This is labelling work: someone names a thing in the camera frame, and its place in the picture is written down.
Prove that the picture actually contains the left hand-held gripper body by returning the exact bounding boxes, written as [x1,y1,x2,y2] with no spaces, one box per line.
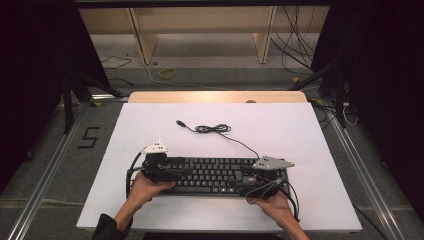
[140,139,178,184]

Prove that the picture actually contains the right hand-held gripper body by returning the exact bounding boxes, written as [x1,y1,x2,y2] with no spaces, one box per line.
[237,155,296,201]

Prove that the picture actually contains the black keyboard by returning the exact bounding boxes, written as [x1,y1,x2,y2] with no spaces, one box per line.
[146,156,290,198]

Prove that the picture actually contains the person's left hand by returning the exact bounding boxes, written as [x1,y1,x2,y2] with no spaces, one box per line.
[127,171,177,212]

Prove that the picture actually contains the person's right hand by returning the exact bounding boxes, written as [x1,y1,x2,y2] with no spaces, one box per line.
[247,191,295,225]

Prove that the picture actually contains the yellow tape roll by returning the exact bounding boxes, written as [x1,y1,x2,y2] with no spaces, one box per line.
[158,68,177,81]

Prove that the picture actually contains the short aluminium bar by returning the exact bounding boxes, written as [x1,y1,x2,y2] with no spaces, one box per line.
[90,93,130,102]

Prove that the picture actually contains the black metal stand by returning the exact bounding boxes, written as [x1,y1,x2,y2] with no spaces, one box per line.
[61,70,125,135]
[287,59,348,130]

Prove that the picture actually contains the black curtain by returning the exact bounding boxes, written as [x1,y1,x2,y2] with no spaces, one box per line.
[310,0,424,225]
[0,0,112,195]

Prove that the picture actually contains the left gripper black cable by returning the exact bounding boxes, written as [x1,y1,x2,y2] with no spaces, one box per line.
[125,150,148,198]

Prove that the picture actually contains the black keyboard cable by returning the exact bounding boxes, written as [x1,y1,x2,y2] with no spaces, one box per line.
[175,119,261,160]

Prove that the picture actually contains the tangled floor cables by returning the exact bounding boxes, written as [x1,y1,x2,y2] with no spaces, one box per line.
[309,97,360,128]

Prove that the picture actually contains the aluminium floor rail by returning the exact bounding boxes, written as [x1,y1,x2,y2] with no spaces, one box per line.
[323,108,407,240]
[5,102,89,240]

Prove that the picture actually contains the black floor cable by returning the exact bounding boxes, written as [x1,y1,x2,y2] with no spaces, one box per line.
[99,54,133,71]

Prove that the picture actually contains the hanging black cable bundle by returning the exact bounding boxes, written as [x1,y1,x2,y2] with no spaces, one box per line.
[269,5,317,77]

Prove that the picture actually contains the light wooden desk frame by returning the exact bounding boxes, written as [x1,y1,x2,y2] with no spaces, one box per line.
[78,5,332,66]

